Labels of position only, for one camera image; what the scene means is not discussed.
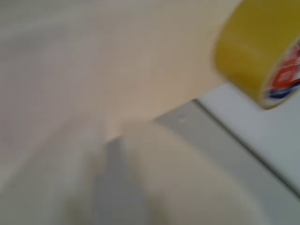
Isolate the big yellow tape roll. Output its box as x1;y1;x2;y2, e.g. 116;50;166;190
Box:
212;0;300;110

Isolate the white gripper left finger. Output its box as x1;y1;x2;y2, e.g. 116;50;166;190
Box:
0;138;111;225

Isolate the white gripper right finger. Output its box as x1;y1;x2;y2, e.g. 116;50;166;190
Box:
120;120;267;225

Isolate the beige flat sheet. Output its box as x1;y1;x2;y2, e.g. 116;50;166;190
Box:
0;0;242;179

